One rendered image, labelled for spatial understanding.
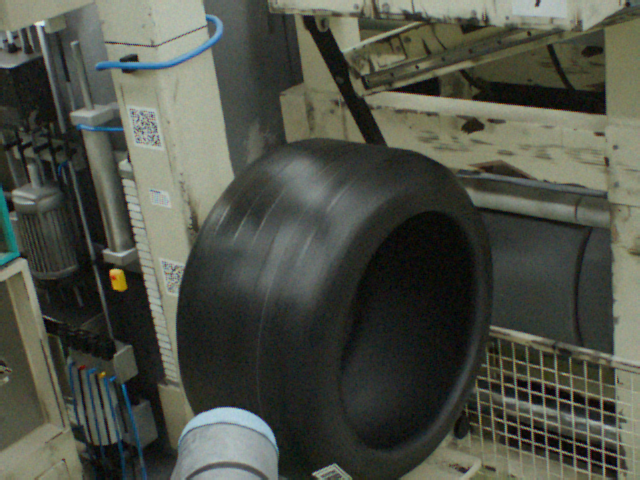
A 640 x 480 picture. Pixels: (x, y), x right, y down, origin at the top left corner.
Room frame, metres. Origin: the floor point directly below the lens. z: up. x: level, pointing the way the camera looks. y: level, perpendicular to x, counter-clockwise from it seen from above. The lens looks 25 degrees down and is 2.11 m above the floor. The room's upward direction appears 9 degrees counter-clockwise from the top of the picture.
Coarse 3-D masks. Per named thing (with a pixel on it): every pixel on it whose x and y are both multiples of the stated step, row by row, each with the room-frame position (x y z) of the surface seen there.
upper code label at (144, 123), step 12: (132, 108) 1.89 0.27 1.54; (144, 108) 1.87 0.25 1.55; (132, 120) 1.89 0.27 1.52; (144, 120) 1.87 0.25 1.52; (156, 120) 1.85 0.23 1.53; (132, 132) 1.90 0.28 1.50; (144, 132) 1.87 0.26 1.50; (156, 132) 1.85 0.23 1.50; (144, 144) 1.88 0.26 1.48; (156, 144) 1.86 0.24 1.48
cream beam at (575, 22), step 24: (288, 0) 1.98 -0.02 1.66; (312, 0) 1.94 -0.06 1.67; (336, 0) 1.90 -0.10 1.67; (360, 0) 1.87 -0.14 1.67; (384, 0) 1.84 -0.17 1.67; (408, 0) 1.80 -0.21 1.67; (432, 0) 1.77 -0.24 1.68; (456, 0) 1.74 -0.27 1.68; (480, 0) 1.71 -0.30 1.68; (504, 0) 1.69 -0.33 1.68; (576, 0) 1.61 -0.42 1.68; (600, 0) 1.64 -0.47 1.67; (624, 0) 1.70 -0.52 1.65; (480, 24) 1.72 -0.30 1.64; (504, 24) 1.69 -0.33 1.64; (528, 24) 1.66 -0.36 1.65; (552, 24) 1.64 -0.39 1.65; (576, 24) 1.61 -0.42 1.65
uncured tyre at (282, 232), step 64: (256, 192) 1.67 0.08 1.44; (320, 192) 1.61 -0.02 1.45; (384, 192) 1.62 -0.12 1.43; (448, 192) 1.72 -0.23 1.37; (192, 256) 1.64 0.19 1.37; (256, 256) 1.56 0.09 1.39; (320, 256) 1.52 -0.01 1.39; (384, 256) 1.98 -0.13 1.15; (448, 256) 1.90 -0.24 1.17; (192, 320) 1.58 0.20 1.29; (256, 320) 1.50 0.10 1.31; (320, 320) 1.47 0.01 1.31; (384, 320) 1.95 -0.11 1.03; (448, 320) 1.87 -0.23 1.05; (192, 384) 1.56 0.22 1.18; (256, 384) 1.47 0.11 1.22; (320, 384) 1.45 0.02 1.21; (384, 384) 1.86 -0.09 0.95; (448, 384) 1.79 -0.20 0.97; (320, 448) 1.45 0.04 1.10; (384, 448) 1.70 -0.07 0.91
